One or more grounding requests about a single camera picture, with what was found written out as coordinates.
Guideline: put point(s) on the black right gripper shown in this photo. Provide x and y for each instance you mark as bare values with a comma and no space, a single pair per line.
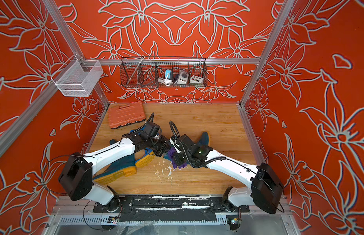
197,149

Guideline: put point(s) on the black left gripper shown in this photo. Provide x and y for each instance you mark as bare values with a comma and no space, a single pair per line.
164,148

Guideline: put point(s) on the purple cloth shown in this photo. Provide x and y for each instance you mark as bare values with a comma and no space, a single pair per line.
172,155

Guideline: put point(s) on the blue rubber boot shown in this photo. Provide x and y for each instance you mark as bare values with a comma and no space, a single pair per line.
141,159

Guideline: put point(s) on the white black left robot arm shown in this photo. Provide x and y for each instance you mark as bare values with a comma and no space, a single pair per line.
77,175

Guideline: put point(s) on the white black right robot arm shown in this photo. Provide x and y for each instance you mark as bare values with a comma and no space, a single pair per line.
265,186

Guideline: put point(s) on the dark teal rubber boot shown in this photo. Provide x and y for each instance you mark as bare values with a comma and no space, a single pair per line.
122,167

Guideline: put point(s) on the orange plastic tool case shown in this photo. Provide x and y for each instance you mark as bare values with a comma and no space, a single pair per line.
123,115

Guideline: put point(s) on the white grey round device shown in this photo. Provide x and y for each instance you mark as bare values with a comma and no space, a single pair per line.
182,78

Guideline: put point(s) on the blue white small box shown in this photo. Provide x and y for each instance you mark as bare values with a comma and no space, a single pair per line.
168,74

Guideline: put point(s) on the white dotted box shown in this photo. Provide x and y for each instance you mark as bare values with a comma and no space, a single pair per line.
195,80

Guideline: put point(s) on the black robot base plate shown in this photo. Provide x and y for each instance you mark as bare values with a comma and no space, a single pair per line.
212,203

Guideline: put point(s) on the black wire wall basket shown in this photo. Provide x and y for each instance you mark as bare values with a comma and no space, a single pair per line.
149,71

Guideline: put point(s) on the white wire mesh basket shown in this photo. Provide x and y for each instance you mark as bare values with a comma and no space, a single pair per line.
77,79

